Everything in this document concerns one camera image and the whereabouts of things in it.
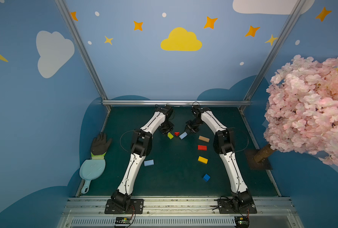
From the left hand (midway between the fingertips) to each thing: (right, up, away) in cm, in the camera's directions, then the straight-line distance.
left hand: (171, 130), depth 104 cm
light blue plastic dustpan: (-51, -24, -16) cm, 59 cm away
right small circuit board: (+37, -46, -31) cm, 67 cm away
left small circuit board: (-25, -44, -33) cm, 60 cm away
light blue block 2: (-15, -20, -14) cm, 29 cm away
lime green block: (-1, -4, 0) cm, 4 cm away
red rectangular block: (+23, -11, -8) cm, 26 cm away
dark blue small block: (+21, -26, -22) cm, 40 cm away
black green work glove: (-51, -11, -6) cm, 52 cm away
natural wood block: (+24, -6, -3) cm, 24 cm away
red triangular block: (+4, -2, -1) cm, 5 cm away
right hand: (+10, 0, 0) cm, 10 cm away
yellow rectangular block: (+21, -18, -13) cm, 30 cm away
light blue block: (+9, -3, 0) cm, 10 cm away
